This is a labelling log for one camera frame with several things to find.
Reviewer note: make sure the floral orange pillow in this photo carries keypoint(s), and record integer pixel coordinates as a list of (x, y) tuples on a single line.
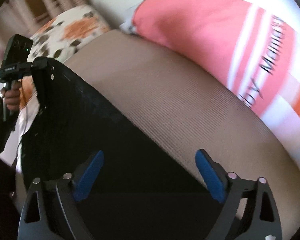
[(61, 38)]

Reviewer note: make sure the grey cloth under pillow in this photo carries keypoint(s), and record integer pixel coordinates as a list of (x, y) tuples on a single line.
[(128, 26)]

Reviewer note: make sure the black denim pants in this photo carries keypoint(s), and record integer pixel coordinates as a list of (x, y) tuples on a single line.
[(140, 192)]

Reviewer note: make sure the beige woven bed mat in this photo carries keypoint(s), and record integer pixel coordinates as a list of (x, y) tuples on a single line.
[(183, 109)]

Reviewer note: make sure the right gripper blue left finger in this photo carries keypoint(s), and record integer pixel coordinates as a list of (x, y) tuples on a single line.
[(50, 210)]

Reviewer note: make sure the pink striped pillow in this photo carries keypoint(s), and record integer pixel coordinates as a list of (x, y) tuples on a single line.
[(253, 53)]

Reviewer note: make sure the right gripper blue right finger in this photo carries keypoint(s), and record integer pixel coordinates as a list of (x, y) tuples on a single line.
[(249, 210)]

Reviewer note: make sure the person's left hand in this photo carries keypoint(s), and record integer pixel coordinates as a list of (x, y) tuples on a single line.
[(12, 97)]

